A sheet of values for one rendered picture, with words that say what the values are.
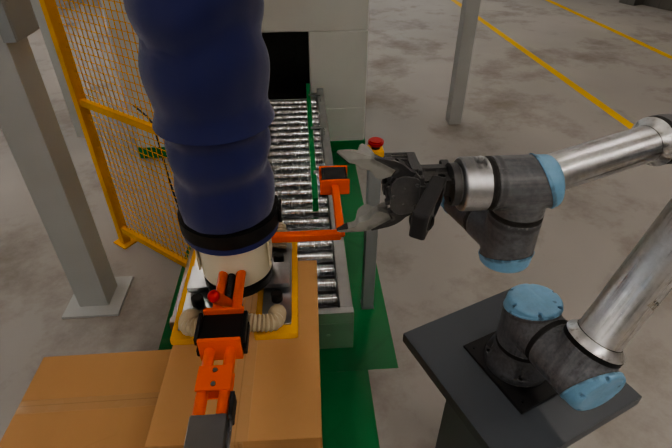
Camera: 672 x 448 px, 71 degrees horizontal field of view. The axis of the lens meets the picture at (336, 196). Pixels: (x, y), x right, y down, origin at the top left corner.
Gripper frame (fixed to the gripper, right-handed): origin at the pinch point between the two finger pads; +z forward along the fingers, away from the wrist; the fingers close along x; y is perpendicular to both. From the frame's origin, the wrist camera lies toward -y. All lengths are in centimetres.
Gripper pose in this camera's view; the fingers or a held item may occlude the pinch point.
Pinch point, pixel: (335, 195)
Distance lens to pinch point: 74.9
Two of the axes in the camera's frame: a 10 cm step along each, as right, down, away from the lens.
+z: -10.0, 0.4, -0.6
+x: 0.0, -8.3, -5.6
